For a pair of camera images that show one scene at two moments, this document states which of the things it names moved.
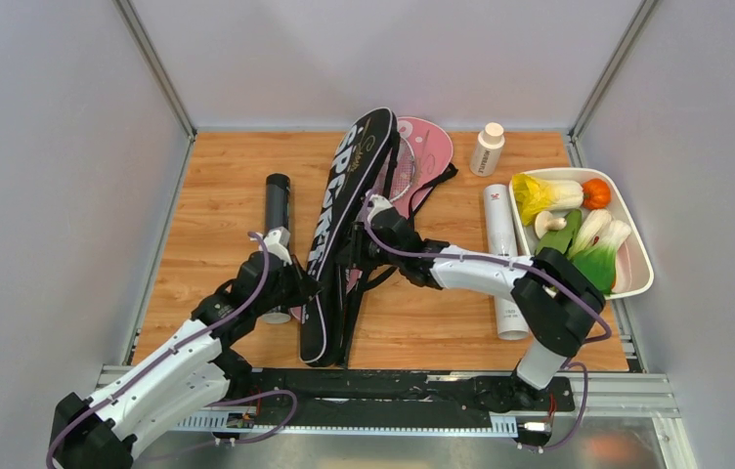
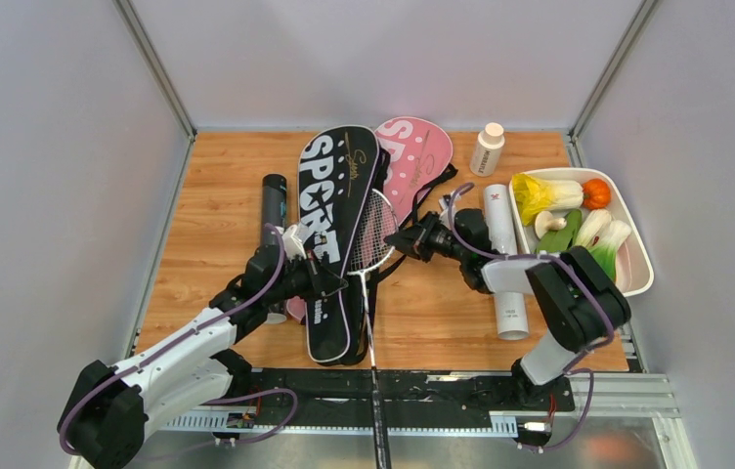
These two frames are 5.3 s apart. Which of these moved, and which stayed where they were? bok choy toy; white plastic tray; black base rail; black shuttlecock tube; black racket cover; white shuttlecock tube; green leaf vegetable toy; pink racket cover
Moved: black racket cover; pink racket cover
Stayed: green leaf vegetable toy; black shuttlecock tube; black base rail; white plastic tray; white shuttlecock tube; bok choy toy
